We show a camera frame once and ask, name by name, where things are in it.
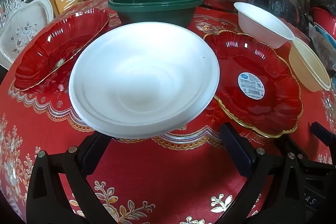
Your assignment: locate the red plate with sticker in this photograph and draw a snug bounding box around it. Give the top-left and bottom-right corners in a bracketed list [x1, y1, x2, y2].
[203, 31, 303, 138]

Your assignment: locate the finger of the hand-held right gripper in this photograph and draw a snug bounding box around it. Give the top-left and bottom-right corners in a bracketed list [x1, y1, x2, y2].
[312, 122, 336, 147]
[273, 135, 309, 161]

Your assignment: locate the red floral tablecloth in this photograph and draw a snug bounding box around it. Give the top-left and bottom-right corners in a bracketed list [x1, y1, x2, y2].
[0, 0, 336, 224]

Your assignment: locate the large white bowl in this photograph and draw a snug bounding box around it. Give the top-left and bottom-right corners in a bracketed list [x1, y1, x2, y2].
[69, 21, 220, 139]

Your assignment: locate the red plastic basin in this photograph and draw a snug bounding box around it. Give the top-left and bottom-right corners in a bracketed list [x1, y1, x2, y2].
[311, 7, 336, 38]

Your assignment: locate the dark green bowl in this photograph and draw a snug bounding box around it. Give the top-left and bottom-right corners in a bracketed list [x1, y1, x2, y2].
[108, 0, 205, 28]

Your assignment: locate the white ornate chair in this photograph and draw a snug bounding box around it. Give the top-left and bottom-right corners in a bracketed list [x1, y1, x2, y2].
[0, 0, 54, 71]

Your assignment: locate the red scalloped plate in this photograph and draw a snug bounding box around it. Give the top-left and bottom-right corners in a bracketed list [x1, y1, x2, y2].
[14, 7, 111, 94]

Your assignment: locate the black plastic bag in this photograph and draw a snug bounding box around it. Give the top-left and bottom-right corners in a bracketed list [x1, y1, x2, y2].
[256, 0, 309, 33]

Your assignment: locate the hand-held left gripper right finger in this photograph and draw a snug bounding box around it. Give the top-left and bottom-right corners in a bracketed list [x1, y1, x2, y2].
[220, 123, 306, 224]

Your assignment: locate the small white bowl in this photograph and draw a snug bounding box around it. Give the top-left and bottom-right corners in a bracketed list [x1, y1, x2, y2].
[234, 2, 296, 49]

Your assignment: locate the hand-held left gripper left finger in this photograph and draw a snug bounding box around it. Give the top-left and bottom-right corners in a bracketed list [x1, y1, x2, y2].
[26, 132, 117, 224]

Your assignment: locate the cream plastic bowl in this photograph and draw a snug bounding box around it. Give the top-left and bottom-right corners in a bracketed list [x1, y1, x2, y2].
[288, 36, 332, 93]

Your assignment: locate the brown cardboard box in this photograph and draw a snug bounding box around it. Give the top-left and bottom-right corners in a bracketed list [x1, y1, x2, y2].
[54, 0, 85, 16]

